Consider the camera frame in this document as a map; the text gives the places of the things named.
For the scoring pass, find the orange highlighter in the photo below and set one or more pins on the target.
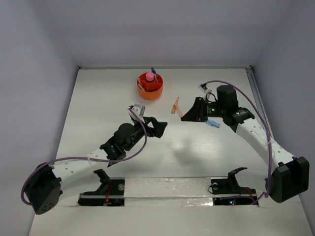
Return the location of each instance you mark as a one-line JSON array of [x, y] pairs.
[[176, 108]]

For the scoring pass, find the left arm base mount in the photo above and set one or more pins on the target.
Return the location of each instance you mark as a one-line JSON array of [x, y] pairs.
[[110, 193]]

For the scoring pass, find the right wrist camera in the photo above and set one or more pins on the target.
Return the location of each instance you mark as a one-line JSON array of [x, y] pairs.
[[204, 88]]

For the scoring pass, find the orange round organizer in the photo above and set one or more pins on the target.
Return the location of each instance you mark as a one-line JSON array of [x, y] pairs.
[[156, 84]]

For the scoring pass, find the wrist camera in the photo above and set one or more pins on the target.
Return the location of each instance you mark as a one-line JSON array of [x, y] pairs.
[[136, 112], [204, 88]]

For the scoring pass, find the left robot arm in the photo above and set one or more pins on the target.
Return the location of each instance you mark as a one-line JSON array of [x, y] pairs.
[[53, 181]]

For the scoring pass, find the pink glue stick tube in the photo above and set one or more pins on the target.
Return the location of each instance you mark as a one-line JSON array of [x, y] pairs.
[[150, 77]]

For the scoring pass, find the aluminium side rail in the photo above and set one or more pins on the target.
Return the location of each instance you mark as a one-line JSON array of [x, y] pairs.
[[257, 96]]

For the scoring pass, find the clear blue-capped glue bottle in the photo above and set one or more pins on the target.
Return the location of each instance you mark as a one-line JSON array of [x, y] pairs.
[[154, 72]]

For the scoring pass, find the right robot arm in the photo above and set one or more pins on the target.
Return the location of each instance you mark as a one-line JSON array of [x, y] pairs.
[[287, 176]]

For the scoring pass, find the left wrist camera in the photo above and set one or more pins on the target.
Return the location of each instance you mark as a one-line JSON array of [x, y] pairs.
[[136, 112]]

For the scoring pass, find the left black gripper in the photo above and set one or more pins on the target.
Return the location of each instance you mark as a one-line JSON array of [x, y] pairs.
[[158, 127]]

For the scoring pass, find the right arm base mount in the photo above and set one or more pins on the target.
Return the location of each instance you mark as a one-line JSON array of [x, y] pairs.
[[226, 191]]

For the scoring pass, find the blue highlighter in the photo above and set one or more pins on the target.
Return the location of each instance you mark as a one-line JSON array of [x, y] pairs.
[[212, 123]]

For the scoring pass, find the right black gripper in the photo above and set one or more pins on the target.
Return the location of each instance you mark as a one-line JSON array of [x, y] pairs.
[[196, 113]]

